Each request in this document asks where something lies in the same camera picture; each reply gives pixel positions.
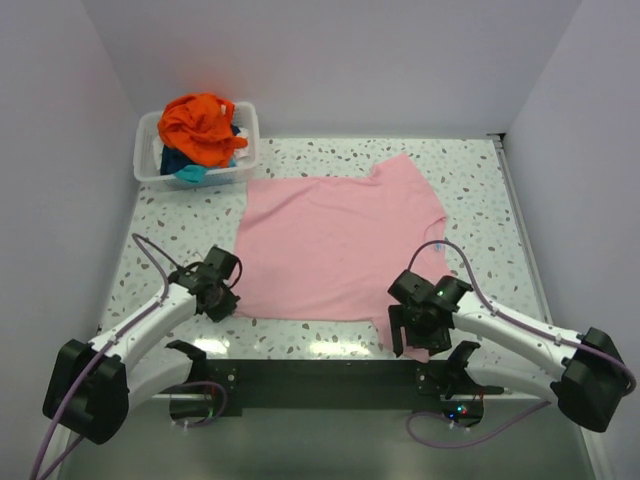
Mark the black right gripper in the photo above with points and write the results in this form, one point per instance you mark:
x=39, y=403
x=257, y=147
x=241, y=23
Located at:
x=436, y=342

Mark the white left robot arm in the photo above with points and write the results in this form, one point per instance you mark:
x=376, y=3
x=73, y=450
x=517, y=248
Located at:
x=95, y=384

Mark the teal t shirt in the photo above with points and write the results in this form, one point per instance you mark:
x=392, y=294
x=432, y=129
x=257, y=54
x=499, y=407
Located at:
x=191, y=176

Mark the white plastic laundry basket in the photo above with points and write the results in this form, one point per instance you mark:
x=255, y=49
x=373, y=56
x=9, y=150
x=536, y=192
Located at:
x=147, y=154

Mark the dark blue t shirt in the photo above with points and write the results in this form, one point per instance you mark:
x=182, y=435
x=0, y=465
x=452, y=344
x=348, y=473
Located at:
x=173, y=161

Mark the white garment in basket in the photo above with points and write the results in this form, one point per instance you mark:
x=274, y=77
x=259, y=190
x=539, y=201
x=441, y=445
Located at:
x=240, y=156

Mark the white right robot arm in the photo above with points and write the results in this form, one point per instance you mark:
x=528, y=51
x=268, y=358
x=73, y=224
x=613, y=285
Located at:
x=480, y=346

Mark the pink t shirt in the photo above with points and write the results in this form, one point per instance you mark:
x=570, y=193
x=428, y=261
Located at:
x=329, y=248

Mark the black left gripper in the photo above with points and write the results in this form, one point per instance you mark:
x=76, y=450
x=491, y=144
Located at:
x=217, y=314

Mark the orange t shirt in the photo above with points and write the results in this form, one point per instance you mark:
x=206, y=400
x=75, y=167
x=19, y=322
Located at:
x=200, y=126

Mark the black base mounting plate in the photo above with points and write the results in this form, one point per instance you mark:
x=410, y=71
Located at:
x=322, y=384

